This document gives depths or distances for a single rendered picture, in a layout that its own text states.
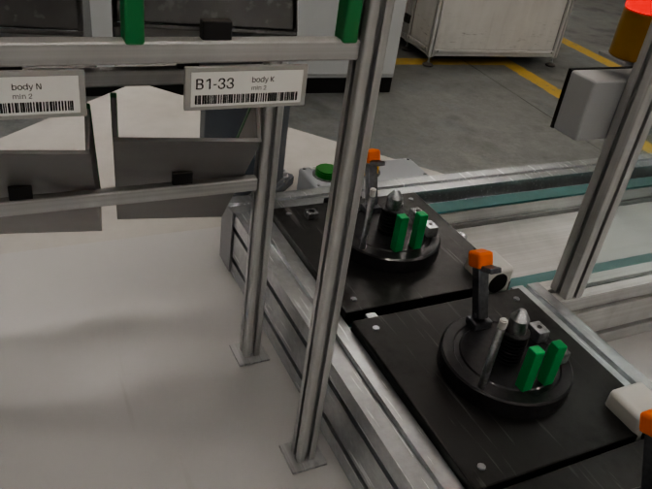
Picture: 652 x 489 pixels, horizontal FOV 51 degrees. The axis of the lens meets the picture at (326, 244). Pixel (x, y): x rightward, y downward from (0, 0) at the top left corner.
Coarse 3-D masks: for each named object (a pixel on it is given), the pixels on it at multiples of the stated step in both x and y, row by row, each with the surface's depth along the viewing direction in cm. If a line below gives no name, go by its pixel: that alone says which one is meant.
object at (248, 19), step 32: (160, 0) 47; (192, 0) 48; (224, 0) 49; (256, 0) 49; (288, 0) 50; (160, 32) 49; (192, 32) 49; (256, 32) 49; (288, 32) 50; (160, 64) 69; (224, 64) 69
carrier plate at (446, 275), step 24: (288, 216) 94; (432, 216) 100; (288, 240) 91; (312, 240) 90; (456, 240) 95; (312, 264) 85; (432, 264) 89; (456, 264) 90; (360, 288) 82; (384, 288) 83; (408, 288) 84; (432, 288) 84; (456, 288) 85; (360, 312) 79; (384, 312) 81
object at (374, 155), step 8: (368, 152) 91; (376, 152) 92; (368, 160) 91; (376, 160) 91; (368, 168) 92; (376, 168) 93; (368, 176) 92; (376, 176) 93; (368, 184) 93; (376, 184) 93; (368, 192) 93; (376, 192) 93; (376, 200) 94
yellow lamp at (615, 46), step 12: (624, 12) 73; (636, 12) 72; (624, 24) 73; (636, 24) 72; (648, 24) 71; (624, 36) 73; (636, 36) 72; (612, 48) 75; (624, 48) 74; (636, 48) 73
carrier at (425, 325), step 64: (384, 320) 78; (448, 320) 79; (512, 320) 69; (448, 384) 70; (512, 384) 68; (576, 384) 73; (640, 384) 71; (448, 448) 63; (512, 448) 64; (576, 448) 65
